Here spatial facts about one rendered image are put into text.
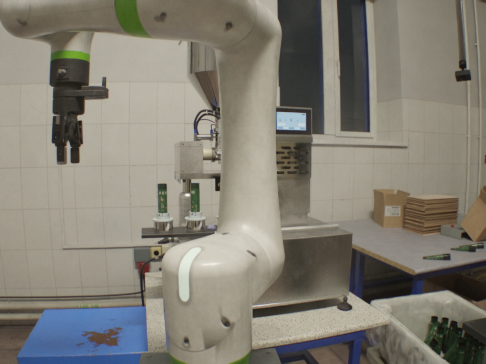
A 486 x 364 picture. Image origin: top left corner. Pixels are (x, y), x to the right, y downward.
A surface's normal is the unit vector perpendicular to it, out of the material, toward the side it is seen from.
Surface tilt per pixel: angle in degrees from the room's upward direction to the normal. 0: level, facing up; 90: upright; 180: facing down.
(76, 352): 0
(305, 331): 0
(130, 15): 128
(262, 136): 90
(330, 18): 90
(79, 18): 133
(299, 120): 90
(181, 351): 90
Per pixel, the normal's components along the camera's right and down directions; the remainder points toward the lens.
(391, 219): -0.09, 0.08
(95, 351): 0.00, -1.00
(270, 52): 0.63, 0.17
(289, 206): 0.26, 0.07
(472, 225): -0.97, 0.02
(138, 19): -0.44, 0.70
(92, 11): -0.51, 0.52
